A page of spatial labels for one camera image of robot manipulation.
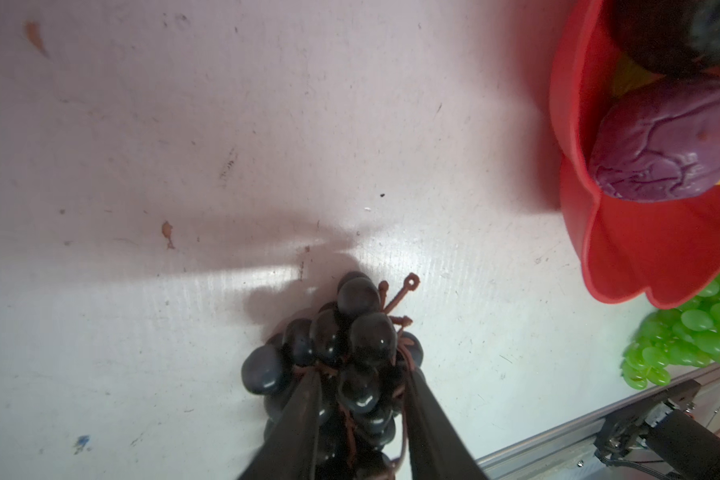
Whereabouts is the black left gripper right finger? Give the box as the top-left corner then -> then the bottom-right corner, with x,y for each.
403,370 -> 488,480

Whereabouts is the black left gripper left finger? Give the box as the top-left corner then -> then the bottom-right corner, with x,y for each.
238,370 -> 322,480

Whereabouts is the black fake grape bunch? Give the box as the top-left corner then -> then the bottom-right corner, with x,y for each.
241,271 -> 424,479

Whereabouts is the green fake grape bunch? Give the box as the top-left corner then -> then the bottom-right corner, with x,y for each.
620,273 -> 720,390

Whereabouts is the dark fake avocado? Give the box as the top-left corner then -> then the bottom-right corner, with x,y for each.
609,0 -> 720,77

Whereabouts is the red flower-shaped fruit bowl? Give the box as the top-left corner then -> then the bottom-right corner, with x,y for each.
549,1 -> 720,309

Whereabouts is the aluminium front rail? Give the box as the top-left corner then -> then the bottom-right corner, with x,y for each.
478,365 -> 720,479

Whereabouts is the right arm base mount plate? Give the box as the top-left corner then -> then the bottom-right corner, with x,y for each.
594,380 -> 720,479

